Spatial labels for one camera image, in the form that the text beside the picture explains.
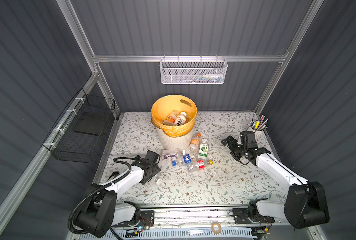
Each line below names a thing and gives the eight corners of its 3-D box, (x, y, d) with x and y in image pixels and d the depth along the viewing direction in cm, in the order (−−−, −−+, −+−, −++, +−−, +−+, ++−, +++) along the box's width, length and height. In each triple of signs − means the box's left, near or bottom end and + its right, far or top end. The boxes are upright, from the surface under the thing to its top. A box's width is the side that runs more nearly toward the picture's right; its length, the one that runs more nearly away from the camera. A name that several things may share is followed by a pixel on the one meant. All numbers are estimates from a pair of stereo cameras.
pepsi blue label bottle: (185, 165, 92) (185, 162, 89) (180, 153, 97) (180, 150, 94) (191, 163, 92) (192, 160, 89) (186, 151, 98) (187, 148, 95)
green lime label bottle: (198, 160, 96) (199, 156, 93) (199, 141, 106) (200, 137, 102) (207, 161, 96) (208, 157, 92) (207, 142, 105) (208, 138, 102)
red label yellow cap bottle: (188, 172, 91) (189, 168, 86) (187, 165, 94) (187, 161, 89) (212, 169, 92) (214, 165, 88) (210, 162, 95) (212, 157, 91)
